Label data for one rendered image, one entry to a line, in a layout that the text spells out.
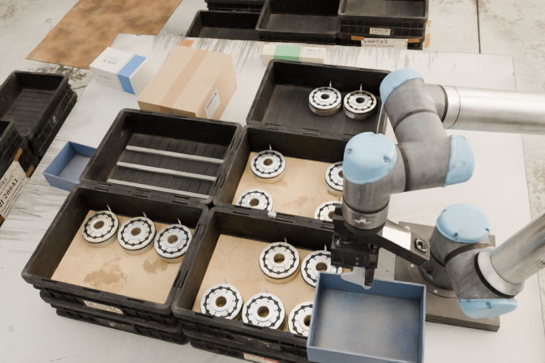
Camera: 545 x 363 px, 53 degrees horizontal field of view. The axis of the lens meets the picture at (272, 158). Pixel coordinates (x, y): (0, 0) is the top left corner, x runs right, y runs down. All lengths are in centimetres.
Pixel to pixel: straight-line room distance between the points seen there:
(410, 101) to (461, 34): 260
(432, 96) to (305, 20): 202
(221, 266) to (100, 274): 32
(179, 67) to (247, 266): 82
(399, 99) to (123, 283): 89
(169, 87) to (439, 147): 121
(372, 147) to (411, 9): 202
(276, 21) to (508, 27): 144
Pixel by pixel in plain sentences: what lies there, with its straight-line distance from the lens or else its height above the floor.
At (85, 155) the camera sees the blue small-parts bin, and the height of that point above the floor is 71.
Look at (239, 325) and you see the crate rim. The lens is 125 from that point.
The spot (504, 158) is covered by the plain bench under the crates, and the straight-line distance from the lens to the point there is 186.
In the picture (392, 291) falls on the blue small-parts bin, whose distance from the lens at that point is 109.
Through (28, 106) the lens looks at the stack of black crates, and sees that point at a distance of 282.
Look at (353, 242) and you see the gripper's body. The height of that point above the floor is 126.
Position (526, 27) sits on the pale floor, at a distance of 362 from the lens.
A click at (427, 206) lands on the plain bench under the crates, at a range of 169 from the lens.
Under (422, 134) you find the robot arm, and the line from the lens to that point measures 85.
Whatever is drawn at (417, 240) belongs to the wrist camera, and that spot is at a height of 126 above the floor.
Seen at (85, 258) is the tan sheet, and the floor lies 83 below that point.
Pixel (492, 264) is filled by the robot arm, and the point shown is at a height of 101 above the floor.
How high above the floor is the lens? 207
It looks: 50 degrees down
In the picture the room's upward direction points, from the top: 8 degrees counter-clockwise
